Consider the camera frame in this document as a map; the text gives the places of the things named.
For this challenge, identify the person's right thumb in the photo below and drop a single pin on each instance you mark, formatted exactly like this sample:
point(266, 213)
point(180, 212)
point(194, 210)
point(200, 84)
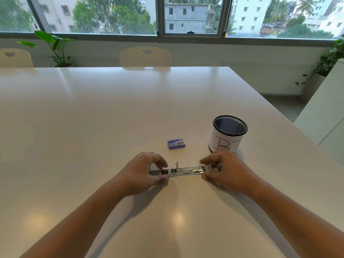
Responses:
point(209, 176)

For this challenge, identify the black mesh pen holder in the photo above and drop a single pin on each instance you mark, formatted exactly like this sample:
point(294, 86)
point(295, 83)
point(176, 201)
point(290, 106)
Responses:
point(228, 134)

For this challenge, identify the trailing green plant in planter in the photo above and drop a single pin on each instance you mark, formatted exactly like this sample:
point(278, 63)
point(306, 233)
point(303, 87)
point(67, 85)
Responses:
point(326, 61)

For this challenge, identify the large-leaf green potted plant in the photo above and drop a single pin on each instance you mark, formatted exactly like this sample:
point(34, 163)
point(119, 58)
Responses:
point(52, 48)

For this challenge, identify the person's left forearm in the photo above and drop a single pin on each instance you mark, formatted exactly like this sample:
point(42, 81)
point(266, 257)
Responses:
point(72, 225)

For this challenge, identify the person's left thumb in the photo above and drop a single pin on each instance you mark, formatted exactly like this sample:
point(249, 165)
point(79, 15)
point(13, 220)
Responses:
point(160, 179)

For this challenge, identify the cream plastic chair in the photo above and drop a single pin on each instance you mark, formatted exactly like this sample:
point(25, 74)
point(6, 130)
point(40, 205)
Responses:
point(145, 57)
point(14, 58)

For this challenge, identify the person's right forearm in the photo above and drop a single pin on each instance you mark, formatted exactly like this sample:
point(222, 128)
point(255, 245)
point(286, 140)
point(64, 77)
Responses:
point(298, 223)

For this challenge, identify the silver stapler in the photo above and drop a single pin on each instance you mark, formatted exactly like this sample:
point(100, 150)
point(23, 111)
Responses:
point(177, 170)

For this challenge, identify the grey aluminium window frame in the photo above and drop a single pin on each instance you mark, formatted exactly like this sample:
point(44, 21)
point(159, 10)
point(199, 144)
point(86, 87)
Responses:
point(188, 17)

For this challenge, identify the person's right middle finger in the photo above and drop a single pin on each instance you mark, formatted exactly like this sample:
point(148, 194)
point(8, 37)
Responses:
point(216, 167)

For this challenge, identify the person's left hand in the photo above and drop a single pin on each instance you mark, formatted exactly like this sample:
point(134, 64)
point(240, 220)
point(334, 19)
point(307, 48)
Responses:
point(139, 173)

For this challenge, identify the small blue staple box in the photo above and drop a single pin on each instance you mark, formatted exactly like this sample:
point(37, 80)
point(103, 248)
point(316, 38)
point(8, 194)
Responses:
point(176, 144)

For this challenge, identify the white side table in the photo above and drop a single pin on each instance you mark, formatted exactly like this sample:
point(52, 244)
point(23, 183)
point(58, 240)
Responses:
point(323, 110)

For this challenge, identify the person's right hand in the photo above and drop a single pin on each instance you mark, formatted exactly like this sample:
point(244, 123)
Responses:
point(228, 171)

